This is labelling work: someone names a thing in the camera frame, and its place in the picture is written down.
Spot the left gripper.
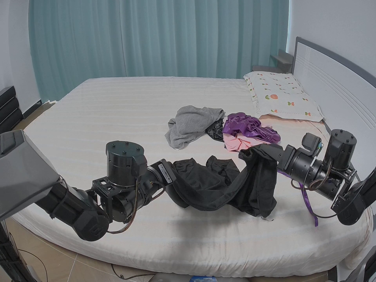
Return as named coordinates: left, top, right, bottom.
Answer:
left=145, top=158, right=177, bottom=194

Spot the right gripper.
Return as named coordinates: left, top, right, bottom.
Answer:
left=259, top=144, right=327, bottom=189

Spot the black T-shirt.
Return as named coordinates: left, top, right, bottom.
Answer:
left=171, top=145, right=278, bottom=222

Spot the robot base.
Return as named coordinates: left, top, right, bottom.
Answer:
left=153, top=273, right=224, bottom=282

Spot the bed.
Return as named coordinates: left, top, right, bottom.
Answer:
left=11, top=36, right=376, bottom=278

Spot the pink garment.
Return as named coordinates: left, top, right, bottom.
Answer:
left=223, top=132, right=260, bottom=153

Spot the purple garment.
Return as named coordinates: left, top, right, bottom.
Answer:
left=222, top=112, right=319, bottom=227

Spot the grey garment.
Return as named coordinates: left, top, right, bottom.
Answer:
left=164, top=105, right=226, bottom=150

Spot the white printed pillow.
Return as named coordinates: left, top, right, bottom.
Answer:
left=243, top=71, right=325, bottom=123

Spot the black shiny garment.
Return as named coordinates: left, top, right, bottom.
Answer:
left=205, top=118, right=228, bottom=143

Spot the grey bedside table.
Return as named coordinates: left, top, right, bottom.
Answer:
left=252, top=49, right=294, bottom=73

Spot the blue-green curtain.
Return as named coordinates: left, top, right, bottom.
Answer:
left=120, top=0, right=291, bottom=79
left=28, top=0, right=127, bottom=101

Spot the black chest of drawers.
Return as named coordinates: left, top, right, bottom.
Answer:
left=0, top=86, right=23, bottom=134

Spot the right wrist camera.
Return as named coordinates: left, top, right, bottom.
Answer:
left=302, top=133, right=323, bottom=159

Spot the black cable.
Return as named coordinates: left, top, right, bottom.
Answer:
left=110, top=263, right=156, bottom=281

